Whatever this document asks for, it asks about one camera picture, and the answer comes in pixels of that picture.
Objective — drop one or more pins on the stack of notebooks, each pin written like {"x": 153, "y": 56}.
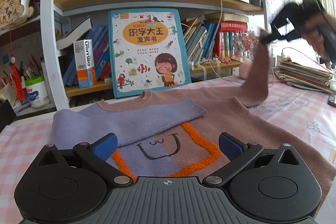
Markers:
{"x": 304, "y": 77}

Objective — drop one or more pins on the red tassel charm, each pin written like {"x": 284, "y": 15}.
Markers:
{"x": 16, "y": 78}

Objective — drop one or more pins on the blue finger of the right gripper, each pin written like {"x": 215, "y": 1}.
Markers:
{"x": 267, "y": 38}

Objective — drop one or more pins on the purple and pink sweater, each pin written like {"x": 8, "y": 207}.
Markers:
{"x": 176, "y": 132}

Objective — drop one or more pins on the children's sound book teal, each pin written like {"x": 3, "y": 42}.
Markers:
{"x": 147, "y": 51}

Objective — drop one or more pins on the usmile white orange box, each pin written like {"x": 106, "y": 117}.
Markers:
{"x": 84, "y": 62}

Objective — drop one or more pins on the white green pen jar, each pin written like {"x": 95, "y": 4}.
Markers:
{"x": 37, "y": 92}

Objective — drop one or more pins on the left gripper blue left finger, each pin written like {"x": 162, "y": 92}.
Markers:
{"x": 95, "y": 156}

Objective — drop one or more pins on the black box under shoe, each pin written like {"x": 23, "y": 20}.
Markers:
{"x": 7, "y": 114}

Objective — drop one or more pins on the pink checkered tablecloth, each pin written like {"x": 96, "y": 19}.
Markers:
{"x": 304, "y": 113}

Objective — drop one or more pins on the white bookshelf frame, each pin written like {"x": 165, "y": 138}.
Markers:
{"x": 51, "y": 54}

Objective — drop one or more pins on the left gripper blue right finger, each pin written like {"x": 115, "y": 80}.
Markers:
{"x": 241, "y": 156}

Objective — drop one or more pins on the pink plush toy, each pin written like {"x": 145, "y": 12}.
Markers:
{"x": 245, "y": 68}

